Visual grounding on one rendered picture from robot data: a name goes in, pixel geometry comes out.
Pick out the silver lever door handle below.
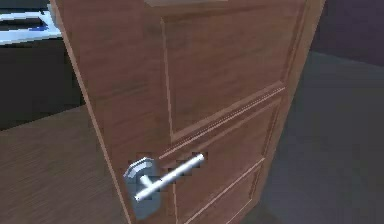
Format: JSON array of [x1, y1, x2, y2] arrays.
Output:
[[123, 152, 205, 221]]

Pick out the brown wooden room door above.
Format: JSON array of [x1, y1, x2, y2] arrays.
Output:
[[49, 0, 327, 224]]

